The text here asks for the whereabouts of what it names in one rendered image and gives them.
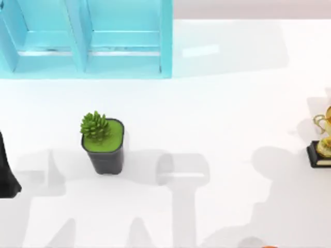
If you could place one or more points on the black pot with green plant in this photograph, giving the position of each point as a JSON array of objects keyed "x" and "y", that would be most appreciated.
[{"x": 104, "y": 149}]

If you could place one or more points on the light blue rack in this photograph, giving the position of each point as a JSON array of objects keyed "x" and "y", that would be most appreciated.
[{"x": 124, "y": 62}]

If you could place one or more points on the gold trophy on black base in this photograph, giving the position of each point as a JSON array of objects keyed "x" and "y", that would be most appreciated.
[{"x": 323, "y": 149}]

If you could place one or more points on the orange object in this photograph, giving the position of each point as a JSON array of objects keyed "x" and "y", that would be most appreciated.
[{"x": 269, "y": 247}]

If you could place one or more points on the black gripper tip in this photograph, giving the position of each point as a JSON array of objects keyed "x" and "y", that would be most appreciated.
[{"x": 6, "y": 178}]

